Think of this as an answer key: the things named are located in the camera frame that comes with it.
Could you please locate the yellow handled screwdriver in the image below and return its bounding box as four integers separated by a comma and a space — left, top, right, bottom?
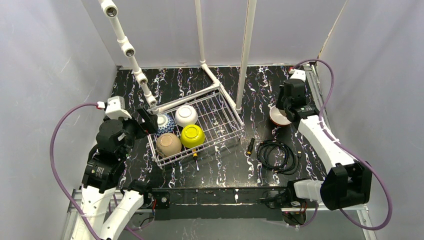
192, 150, 200, 172

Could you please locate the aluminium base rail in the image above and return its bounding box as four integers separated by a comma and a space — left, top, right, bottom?
62, 187, 379, 240

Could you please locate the cream white bowl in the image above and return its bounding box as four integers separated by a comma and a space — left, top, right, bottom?
269, 105, 286, 117

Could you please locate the grey white bowl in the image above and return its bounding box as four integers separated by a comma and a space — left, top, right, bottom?
175, 105, 198, 128

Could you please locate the coiled black cable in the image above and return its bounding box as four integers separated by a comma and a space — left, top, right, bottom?
256, 139, 303, 176

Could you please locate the white bowl brown rim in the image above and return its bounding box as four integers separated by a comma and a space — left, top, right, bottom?
156, 132, 182, 158

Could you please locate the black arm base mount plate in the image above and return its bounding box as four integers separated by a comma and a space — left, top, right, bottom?
121, 187, 319, 222

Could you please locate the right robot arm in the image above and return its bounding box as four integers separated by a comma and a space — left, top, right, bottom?
276, 78, 372, 210

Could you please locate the white wire dish rack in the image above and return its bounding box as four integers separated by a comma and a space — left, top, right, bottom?
148, 86, 244, 168

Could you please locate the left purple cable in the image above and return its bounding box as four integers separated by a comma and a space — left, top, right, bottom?
49, 102, 107, 240

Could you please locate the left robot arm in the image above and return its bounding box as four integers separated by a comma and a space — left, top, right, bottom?
71, 107, 158, 240

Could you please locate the red patterned blue bowl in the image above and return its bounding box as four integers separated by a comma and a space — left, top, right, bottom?
155, 114, 176, 138

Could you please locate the yellow green bowl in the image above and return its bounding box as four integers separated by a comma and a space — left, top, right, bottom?
180, 124, 206, 149

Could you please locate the white vertical pole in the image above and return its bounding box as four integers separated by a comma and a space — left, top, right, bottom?
235, 0, 257, 114

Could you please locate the purple cable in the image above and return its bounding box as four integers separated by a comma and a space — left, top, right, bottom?
292, 58, 394, 231
49, 102, 107, 240

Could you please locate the black orange handled screwdriver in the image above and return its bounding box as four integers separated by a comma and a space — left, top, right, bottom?
246, 127, 257, 156

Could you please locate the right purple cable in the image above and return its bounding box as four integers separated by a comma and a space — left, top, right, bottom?
292, 58, 394, 231

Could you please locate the white pvc pipe frame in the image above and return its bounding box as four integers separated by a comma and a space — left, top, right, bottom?
97, 0, 246, 115

